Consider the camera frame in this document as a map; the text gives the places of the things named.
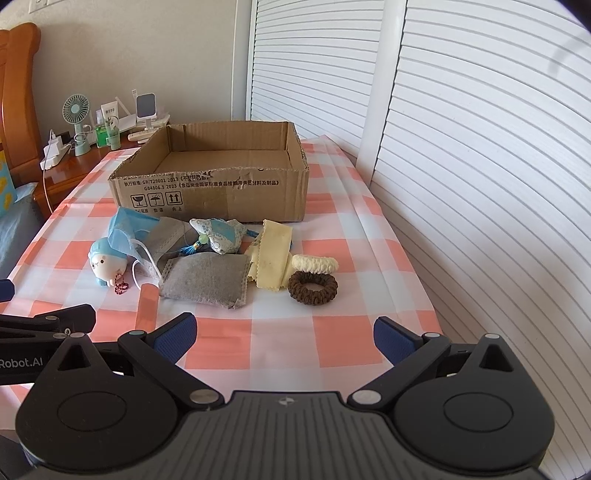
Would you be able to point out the brown cardboard box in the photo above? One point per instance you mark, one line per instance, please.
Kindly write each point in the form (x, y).
(249, 171)

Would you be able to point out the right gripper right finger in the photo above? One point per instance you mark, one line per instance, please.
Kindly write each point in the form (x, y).
(414, 358)

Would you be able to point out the cream hair scrunchie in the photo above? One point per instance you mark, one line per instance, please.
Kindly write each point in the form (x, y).
(314, 264)

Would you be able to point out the floral patchwork sachet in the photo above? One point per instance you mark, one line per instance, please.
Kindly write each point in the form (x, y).
(218, 236)

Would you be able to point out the wooden nightstand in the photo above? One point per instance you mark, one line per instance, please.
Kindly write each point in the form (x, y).
(57, 183)

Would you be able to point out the grey sachet bag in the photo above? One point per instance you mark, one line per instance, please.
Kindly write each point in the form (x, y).
(167, 238)

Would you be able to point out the white tube bottle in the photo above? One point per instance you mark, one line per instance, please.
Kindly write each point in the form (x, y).
(109, 109)

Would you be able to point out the green bottle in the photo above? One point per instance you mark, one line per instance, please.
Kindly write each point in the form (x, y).
(101, 135)

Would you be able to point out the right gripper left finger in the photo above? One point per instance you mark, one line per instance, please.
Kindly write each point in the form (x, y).
(153, 356)

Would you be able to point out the white remote control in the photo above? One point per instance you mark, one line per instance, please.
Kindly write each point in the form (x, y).
(141, 136)

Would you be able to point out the blue surgical face mask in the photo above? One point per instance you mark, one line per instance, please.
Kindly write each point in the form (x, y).
(127, 234)

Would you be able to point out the wooden bed headboard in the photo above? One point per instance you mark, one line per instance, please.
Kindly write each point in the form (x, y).
(20, 136)

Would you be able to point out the blue plush doll keychain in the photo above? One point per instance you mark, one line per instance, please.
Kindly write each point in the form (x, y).
(108, 265)

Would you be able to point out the white wall socket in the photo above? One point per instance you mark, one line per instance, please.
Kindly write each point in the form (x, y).
(37, 5)

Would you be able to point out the grey stuffed sachet pillow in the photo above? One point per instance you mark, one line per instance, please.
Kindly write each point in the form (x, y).
(207, 278)

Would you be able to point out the brown hair scrunchie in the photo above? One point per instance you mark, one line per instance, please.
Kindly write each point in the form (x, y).
(312, 289)

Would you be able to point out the light green cup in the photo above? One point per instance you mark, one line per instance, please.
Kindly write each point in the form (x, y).
(113, 133)

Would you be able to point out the white louvered closet doors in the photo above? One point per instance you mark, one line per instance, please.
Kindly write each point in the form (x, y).
(470, 123)

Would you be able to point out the yellow cleaning cloth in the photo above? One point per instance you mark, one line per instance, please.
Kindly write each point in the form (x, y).
(270, 257)

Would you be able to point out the green desk fan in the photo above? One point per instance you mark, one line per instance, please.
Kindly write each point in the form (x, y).
(74, 112)

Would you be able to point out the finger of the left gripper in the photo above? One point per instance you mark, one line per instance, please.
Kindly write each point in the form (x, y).
(7, 290)
(72, 322)

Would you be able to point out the white phone stand mirror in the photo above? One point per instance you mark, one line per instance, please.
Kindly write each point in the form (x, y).
(146, 109)

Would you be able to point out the yellow duck pillow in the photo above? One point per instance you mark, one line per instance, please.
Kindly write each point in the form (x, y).
(7, 189)

